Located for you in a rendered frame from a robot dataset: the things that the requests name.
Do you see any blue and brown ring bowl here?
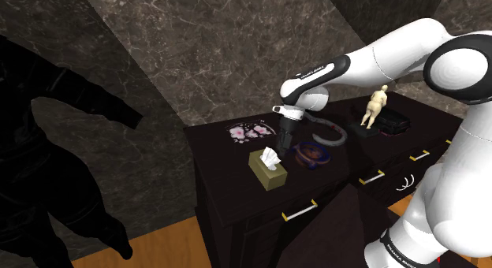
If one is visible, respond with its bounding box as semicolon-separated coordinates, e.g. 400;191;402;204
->
290;140;332;170

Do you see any dark chest of drawers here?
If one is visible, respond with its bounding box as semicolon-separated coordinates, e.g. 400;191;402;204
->
183;91;464;268

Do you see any olive tissue box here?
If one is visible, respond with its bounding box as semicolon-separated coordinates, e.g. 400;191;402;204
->
248;146;289;192

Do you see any black flat case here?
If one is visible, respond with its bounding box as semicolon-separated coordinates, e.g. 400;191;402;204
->
374;106;412;136

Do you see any grey curved band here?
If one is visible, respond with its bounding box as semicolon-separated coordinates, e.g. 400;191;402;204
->
303;111;349;147

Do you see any beige human figure statue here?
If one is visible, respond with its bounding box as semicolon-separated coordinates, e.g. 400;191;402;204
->
351;84;390;140

